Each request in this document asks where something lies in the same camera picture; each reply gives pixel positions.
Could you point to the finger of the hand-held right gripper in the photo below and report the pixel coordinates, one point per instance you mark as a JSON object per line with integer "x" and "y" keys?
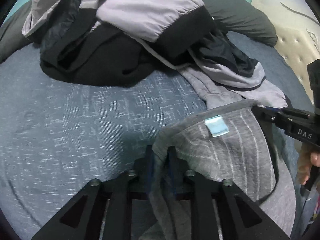
{"x": 273, "y": 108}
{"x": 265, "y": 116}

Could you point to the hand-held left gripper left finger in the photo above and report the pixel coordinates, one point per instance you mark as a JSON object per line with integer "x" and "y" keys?
{"x": 149, "y": 165}

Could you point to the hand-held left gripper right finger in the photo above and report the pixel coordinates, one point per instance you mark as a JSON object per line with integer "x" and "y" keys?
{"x": 175, "y": 175}

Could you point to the grey knit sweater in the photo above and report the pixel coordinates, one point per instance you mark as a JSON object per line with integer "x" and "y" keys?
{"x": 225, "y": 150}

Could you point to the person's right hand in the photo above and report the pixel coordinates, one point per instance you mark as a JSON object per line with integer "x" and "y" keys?
{"x": 315, "y": 158}

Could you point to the cream tufted headboard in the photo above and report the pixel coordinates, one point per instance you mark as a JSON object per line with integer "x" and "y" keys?
{"x": 295, "y": 45}

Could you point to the dark grey rolled duvet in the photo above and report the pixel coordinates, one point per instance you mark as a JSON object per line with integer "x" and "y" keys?
{"x": 237, "y": 17}

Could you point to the light grey and black jacket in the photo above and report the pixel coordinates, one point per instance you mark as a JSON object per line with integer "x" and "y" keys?
{"x": 150, "y": 10}

